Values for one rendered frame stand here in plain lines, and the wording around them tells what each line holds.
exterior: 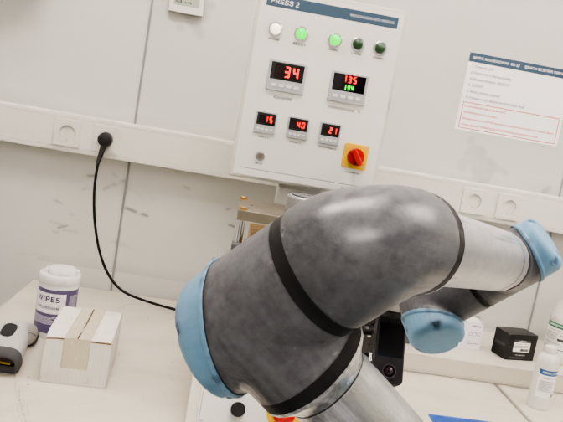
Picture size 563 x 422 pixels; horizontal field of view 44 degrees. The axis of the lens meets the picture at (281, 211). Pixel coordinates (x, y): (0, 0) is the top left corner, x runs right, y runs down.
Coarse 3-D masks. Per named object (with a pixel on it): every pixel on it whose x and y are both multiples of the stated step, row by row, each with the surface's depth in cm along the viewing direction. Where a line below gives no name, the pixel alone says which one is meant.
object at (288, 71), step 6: (276, 66) 150; (282, 66) 150; (288, 66) 151; (294, 66) 151; (276, 72) 151; (282, 72) 151; (288, 72) 151; (294, 72) 151; (282, 78) 151; (288, 78) 151; (294, 78) 151
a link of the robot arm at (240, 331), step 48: (192, 288) 60; (240, 288) 56; (288, 288) 54; (192, 336) 58; (240, 336) 56; (288, 336) 56; (336, 336) 56; (240, 384) 60; (288, 384) 58; (336, 384) 58; (384, 384) 63
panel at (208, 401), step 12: (204, 396) 121; (204, 408) 121; (216, 408) 121; (228, 408) 121; (252, 408) 122; (204, 420) 120; (216, 420) 120; (228, 420) 120; (240, 420) 121; (252, 420) 121; (264, 420) 121
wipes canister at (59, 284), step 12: (48, 276) 145; (60, 276) 146; (72, 276) 148; (48, 288) 145; (60, 288) 146; (72, 288) 147; (48, 300) 146; (60, 300) 146; (72, 300) 148; (36, 312) 148; (48, 312) 146; (36, 324) 147; (48, 324) 146
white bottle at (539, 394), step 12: (552, 348) 155; (540, 360) 156; (552, 360) 155; (540, 372) 156; (552, 372) 155; (540, 384) 156; (552, 384) 156; (528, 396) 158; (540, 396) 156; (540, 408) 156
